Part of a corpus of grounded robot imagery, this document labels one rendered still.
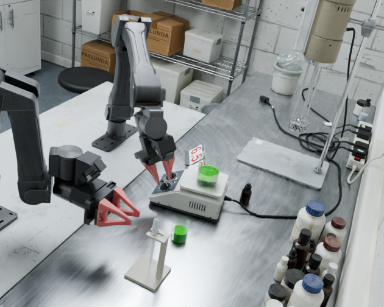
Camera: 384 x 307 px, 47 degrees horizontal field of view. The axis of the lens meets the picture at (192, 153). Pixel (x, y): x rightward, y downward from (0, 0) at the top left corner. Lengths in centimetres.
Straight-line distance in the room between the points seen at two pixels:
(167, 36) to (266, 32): 77
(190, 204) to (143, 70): 38
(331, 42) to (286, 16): 217
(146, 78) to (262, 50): 255
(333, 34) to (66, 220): 91
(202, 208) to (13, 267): 49
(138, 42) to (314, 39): 52
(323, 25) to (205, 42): 211
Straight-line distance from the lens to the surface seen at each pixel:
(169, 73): 353
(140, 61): 118
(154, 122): 107
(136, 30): 125
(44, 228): 118
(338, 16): 139
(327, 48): 140
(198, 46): 347
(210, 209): 122
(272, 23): 359
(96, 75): 276
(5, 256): 112
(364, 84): 358
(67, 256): 110
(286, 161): 160
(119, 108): 145
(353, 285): 105
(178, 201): 123
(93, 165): 97
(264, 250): 120
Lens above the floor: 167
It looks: 30 degrees down
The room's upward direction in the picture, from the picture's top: 10 degrees clockwise
